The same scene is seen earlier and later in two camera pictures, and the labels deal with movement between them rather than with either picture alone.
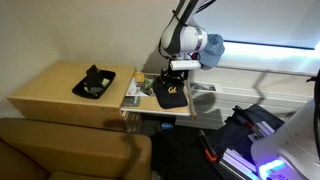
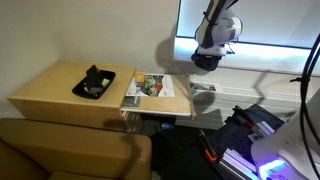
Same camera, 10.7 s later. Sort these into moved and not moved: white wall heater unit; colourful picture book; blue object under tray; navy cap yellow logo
Moved: navy cap yellow logo
Not moved: blue object under tray; colourful picture book; white wall heater unit
